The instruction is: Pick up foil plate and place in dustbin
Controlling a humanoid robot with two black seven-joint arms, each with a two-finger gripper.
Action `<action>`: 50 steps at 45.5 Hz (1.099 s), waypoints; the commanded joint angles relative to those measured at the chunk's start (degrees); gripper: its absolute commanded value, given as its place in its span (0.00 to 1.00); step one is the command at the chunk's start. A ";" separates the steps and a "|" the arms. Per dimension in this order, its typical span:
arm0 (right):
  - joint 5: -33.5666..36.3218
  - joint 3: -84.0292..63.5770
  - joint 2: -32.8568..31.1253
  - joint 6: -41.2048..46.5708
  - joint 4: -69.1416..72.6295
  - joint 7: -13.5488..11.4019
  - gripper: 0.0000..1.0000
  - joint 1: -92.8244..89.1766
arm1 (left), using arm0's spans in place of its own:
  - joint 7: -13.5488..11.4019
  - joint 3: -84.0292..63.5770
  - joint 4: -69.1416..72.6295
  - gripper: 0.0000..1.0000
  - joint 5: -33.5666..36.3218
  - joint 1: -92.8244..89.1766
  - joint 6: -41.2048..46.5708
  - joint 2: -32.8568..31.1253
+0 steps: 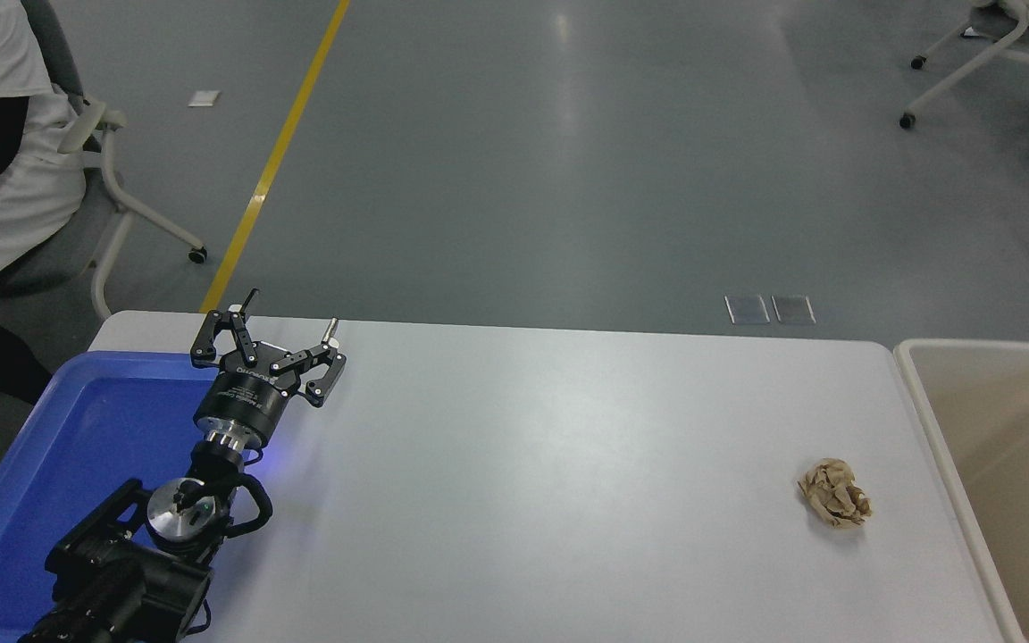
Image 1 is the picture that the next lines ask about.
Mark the blue plastic tray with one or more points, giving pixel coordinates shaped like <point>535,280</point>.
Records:
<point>59,464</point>

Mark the clear floor plate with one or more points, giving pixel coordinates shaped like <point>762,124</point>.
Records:
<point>747,309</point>
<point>793,309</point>

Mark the crumpled tan paper ball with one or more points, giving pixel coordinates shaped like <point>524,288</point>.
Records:
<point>834,494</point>

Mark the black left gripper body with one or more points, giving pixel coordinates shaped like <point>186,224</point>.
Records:
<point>242,405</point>

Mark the grey office chair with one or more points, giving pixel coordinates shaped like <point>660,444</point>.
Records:
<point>112,179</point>

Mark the large pale bin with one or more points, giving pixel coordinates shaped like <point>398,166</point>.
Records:
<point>1015,464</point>

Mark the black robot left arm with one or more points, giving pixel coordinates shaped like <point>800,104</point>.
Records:
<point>121,587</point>

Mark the white-framed office chair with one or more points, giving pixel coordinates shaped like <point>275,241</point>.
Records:
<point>997,40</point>

